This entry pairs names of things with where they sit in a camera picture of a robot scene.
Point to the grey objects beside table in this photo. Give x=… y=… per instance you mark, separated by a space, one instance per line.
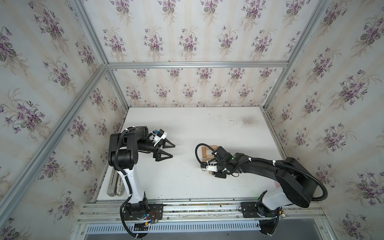
x=115 y=186

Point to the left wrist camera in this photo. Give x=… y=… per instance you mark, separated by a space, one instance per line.
x=158 y=135

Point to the aluminium front rail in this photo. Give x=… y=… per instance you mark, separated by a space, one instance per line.
x=190 y=210

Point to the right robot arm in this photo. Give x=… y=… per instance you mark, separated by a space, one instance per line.
x=298 y=186

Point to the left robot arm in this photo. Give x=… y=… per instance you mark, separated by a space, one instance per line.
x=123 y=155

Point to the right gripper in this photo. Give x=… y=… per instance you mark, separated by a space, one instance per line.
x=219 y=175

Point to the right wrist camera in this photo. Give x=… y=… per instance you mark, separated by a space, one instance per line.
x=212 y=166

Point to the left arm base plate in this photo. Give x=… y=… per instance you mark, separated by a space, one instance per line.
x=151 y=213

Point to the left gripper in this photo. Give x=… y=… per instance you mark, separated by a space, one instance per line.
x=155 y=150

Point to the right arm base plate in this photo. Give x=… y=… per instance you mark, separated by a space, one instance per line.
x=257 y=210

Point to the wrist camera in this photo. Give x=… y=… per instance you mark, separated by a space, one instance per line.
x=212 y=166
x=158 y=135

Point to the aluminium cage frame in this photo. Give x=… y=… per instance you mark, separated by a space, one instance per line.
x=19 y=187

